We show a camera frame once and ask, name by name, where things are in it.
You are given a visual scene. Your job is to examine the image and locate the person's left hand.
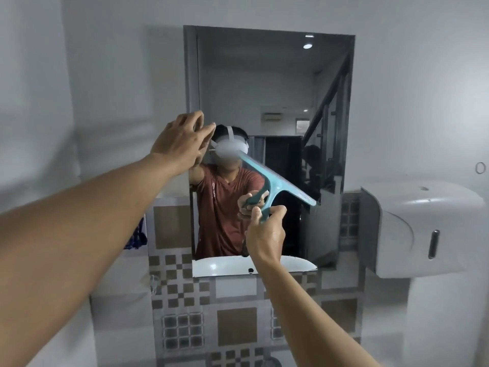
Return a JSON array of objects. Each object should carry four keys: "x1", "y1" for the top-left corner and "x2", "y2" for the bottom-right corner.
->
[{"x1": 150, "y1": 110, "x2": 217, "y2": 177}]

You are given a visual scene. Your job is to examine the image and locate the person's right hand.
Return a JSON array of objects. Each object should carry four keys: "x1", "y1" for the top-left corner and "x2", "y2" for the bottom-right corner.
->
[{"x1": 244, "y1": 204, "x2": 288, "y2": 266}]

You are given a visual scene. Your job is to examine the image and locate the teal window squeegee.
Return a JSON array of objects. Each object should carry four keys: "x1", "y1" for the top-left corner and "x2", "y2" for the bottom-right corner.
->
[{"x1": 238, "y1": 151, "x2": 318, "y2": 225}]

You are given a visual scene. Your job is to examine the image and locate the person's left forearm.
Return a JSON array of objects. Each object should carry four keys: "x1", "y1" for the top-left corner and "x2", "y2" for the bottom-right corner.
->
[{"x1": 0, "y1": 152, "x2": 192, "y2": 367}]

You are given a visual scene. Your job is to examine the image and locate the person's right forearm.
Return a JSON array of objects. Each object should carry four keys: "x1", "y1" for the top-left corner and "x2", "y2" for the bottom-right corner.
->
[{"x1": 255, "y1": 256, "x2": 384, "y2": 367}]

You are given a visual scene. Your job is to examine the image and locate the blue cloth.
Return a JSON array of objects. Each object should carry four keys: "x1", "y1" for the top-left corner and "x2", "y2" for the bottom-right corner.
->
[{"x1": 123, "y1": 216, "x2": 148, "y2": 251}]

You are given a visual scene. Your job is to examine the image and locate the white paper towel dispenser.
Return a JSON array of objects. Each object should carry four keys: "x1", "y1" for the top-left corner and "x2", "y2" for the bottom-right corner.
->
[{"x1": 359, "y1": 181, "x2": 488, "y2": 280}]

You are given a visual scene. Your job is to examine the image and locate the rectangular wall mirror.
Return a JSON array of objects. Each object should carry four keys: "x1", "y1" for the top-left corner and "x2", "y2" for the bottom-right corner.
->
[{"x1": 183, "y1": 25, "x2": 356, "y2": 278}]

